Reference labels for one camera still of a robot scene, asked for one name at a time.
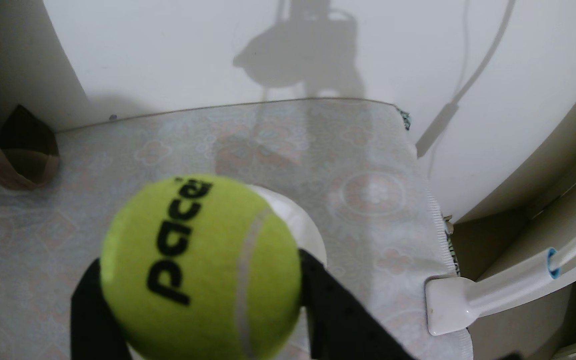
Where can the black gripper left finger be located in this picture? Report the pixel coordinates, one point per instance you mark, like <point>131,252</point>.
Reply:
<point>90,320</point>

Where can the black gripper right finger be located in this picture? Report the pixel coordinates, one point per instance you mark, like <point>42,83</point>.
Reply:
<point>340,325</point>

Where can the yellow tennis ball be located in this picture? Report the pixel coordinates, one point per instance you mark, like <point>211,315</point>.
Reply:
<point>200,270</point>

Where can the white round bowl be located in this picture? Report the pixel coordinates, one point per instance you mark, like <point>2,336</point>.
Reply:
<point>303,225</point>

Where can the white clamp stand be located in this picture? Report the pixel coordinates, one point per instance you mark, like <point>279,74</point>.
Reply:
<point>468,300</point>

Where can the pale patterned towel cloth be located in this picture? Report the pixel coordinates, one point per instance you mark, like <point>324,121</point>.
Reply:
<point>358,150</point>

